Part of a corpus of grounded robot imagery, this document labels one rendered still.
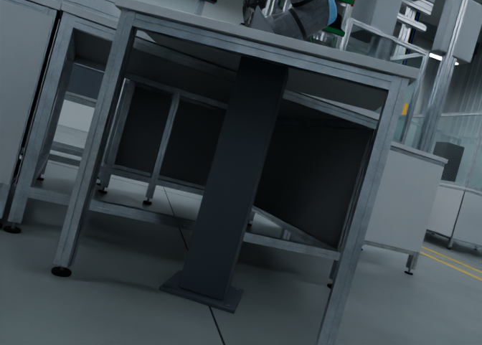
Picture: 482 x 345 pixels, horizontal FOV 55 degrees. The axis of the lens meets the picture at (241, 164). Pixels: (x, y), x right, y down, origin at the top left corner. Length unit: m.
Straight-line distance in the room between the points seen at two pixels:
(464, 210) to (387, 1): 4.30
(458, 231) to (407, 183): 3.88
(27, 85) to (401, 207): 2.48
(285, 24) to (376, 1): 1.87
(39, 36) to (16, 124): 0.33
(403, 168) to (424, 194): 0.27
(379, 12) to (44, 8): 2.26
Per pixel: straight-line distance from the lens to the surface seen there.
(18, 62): 1.86
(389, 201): 3.30
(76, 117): 12.78
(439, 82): 3.55
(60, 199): 1.88
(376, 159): 1.34
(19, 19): 1.88
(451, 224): 7.19
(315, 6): 1.63
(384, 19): 3.45
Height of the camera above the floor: 0.50
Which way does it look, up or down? 1 degrees down
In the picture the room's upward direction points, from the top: 15 degrees clockwise
